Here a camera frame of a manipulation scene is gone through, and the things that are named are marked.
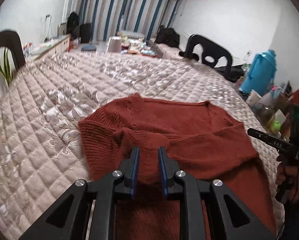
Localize rust red knit sweater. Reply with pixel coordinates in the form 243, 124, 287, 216
79, 94, 276, 239

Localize person right hand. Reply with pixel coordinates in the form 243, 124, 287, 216
275, 155, 299, 203

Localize green toy frog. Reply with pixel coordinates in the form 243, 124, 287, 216
270, 121, 281, 134

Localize glass teapot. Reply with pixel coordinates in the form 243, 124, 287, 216
254, 103, 275, 126

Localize white paper cup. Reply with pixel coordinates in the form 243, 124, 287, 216
246, 89, 262, 108

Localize quilted beige floral table cover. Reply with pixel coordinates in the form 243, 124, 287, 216
0, 51, 286, 240

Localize blue thermos jug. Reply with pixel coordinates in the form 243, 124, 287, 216
239, 49, 276, 96

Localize black chair far side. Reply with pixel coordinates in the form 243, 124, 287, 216
179, 34, 233, 80

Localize black chair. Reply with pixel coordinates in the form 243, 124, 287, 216
0, 29, 27, 117
179, 34, 233, 80

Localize green plant leaves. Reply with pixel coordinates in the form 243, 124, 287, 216
0, 47, 16, 86

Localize pink bucket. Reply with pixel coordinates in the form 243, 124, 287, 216
107, 36, 122, 53

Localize white low cabinet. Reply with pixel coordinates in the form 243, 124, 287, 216
25, 34, 71, 62

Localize black bag on sofa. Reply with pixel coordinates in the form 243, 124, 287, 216
154, 25, 180, 48

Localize black speaker box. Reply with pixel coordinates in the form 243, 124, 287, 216
80, 23, 92, 43

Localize black backpack left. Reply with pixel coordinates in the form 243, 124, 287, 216
67, 12, 80, 40

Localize black chair left side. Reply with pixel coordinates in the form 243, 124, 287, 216
0, 29, 27, 117

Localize striped blue white curtains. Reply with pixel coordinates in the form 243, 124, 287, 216
69, 0, 180, 41

